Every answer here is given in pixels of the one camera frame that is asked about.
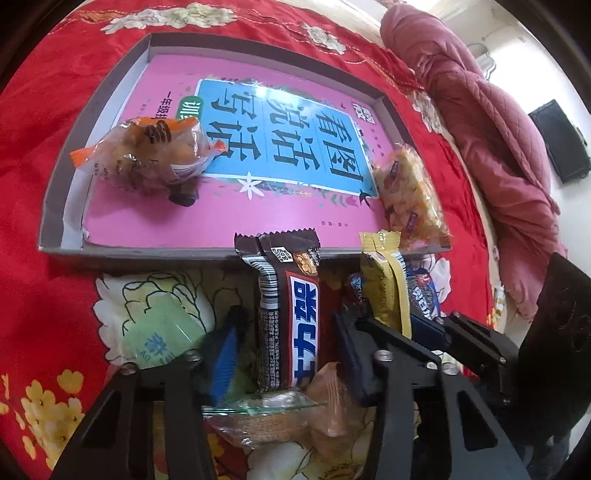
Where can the orange quail egg packet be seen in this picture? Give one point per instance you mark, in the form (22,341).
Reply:
(152,155)

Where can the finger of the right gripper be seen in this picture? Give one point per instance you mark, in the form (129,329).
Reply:
(474,345)

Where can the puffed rice cake packet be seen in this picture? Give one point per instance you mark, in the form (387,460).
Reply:
(412,205)

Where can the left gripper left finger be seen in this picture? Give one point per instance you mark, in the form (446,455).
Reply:
(226,345)

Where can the red cartoon snack packet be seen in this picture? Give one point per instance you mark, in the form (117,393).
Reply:
(354,296)

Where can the yellow snack stick packet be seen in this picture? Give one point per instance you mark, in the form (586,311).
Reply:
(385,280)

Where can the black television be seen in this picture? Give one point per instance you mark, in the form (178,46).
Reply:
(565,145)

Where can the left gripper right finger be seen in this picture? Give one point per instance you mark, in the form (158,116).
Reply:
(357,351)

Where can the shallow grey box tray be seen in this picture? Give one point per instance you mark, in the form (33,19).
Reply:
(69,189)

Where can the pink Chinese workbook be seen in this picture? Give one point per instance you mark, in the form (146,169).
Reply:
(299,156)

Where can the brown Snickers bar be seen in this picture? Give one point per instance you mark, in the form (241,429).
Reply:
(289,325)

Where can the beige biscuit packet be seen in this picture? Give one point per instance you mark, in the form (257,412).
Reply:
(323,414)

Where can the red floral blanket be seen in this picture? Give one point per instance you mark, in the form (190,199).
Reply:
(61,326)

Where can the blue Oreo packet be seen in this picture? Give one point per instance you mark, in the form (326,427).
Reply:
(422,292)

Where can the green clear snack packet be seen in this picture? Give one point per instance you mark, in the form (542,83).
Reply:
(159,340)

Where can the pink quilted comforter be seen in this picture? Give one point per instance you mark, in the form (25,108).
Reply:
(502,148)

